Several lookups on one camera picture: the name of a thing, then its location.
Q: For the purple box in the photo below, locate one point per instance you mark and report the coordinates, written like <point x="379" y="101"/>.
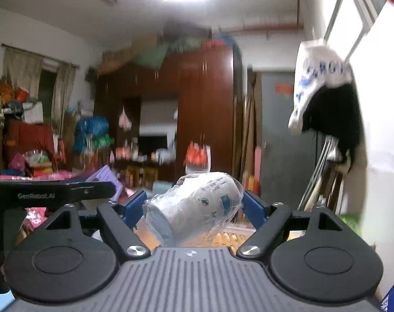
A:
<point x="102" y="175"/>

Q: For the small hanging plastic bag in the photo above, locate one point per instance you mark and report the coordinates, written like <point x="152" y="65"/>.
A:
<point x="125" y="120"/>

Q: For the blue patterned bundle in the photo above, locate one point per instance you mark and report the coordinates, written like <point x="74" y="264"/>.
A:
<point x="93" y="126"/>

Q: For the pink floral blanket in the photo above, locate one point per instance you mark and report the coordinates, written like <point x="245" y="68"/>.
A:
<point x="37" y="177"/>

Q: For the brown wooden wardrobe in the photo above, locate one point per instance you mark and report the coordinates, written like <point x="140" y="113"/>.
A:
<point x="210" y="104"/>

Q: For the orange white plastic bag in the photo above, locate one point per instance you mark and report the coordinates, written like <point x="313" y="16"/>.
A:
<point x="197" y="154"/>

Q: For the white printed garment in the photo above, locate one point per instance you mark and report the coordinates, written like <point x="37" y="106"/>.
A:
<point x="317" y="61"/>

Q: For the white plastic basket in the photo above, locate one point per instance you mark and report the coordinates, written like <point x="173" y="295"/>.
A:
<point x="229" y="234"/>

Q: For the paper cup stack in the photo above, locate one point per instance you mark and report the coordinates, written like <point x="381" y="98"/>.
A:
<point x="197" y="204"/>

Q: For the white box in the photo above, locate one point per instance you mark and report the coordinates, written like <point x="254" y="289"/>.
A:
<point x="33" y="113"/>

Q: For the window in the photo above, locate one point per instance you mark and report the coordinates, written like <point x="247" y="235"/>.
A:
<point x="356" y="3"/>

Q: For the green cloth bundle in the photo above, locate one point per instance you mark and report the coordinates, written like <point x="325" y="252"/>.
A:
<point x="151" y="55"/>

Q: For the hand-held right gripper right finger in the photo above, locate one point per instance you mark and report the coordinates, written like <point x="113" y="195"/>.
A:
<point x="254" y="208"/>

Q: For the grey door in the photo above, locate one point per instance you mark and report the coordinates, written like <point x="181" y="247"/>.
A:
<point x="275" y="136"/>

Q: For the wooden planks bundle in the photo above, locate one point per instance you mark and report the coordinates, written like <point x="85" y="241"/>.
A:
<point x="249" y="120"/>

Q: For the black television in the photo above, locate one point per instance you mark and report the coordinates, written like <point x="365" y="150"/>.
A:
<point x="151" y="144"/>

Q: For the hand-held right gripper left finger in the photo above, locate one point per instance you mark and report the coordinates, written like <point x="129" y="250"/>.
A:
<point x="133" y="208"/>

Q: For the folding metal rack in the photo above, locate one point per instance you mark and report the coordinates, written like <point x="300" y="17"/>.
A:
<point x="317" y="175"/>

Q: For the red cloth covered cabinet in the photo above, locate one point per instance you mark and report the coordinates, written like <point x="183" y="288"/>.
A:
<point x="28" y="136"/>

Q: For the black hanging garment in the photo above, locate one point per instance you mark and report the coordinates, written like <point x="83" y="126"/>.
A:
<point x="336" y="117"/>

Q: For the beige curtain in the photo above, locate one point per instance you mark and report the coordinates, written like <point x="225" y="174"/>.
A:
<point x="21" y="68"/>

